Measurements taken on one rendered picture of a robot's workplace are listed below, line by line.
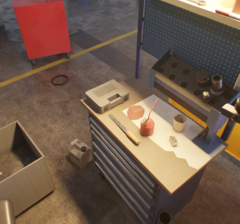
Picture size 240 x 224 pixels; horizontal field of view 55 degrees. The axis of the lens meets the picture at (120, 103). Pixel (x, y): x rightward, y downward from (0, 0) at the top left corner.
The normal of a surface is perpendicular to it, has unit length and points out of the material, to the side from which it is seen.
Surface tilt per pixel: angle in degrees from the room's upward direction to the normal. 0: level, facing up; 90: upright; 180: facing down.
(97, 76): 0
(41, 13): 90
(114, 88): 0
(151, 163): 0
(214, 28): 90
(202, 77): 27
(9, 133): 90
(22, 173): 90
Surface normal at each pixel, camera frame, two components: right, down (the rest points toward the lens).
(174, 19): -0.80, 0.40
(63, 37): 0.38, 0.62
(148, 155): 0.00, -0.74
